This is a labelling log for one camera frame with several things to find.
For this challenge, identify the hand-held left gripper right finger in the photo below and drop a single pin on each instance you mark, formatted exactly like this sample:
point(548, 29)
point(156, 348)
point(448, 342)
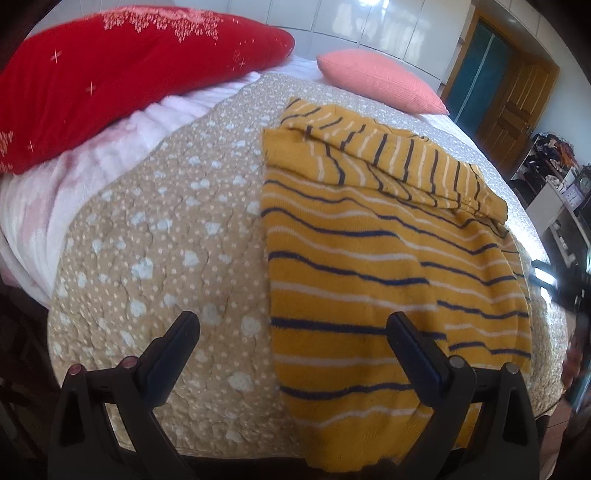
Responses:
point(418, 357)

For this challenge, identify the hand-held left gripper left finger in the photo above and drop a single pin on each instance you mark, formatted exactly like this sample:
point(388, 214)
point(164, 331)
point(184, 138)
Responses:
point(167, 357)

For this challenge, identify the yellow striped knit sweater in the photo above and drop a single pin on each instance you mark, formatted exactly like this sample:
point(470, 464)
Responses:
point(388, 258)

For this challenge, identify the small clock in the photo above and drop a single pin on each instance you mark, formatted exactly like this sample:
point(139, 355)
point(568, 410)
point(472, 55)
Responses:
point(574, 196)

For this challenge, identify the cluttered shelf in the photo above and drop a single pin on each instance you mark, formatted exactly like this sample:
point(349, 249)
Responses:
point(554, 184)

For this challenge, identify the beige dotted quilt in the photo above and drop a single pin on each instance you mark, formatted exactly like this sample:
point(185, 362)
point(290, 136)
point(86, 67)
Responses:
point(184, 258)

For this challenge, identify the wooden door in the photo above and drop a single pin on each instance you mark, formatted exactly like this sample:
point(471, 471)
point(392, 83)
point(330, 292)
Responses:
point(505, 113)

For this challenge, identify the pink fleece blanket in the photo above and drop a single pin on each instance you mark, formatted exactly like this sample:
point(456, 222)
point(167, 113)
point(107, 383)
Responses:
point(69, 175)

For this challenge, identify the pink pillow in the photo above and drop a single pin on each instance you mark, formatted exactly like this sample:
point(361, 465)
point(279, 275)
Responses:
point(383, 78)

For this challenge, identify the red patterned pillow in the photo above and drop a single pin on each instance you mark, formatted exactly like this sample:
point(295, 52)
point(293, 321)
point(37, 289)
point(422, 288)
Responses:
point(115, 74)

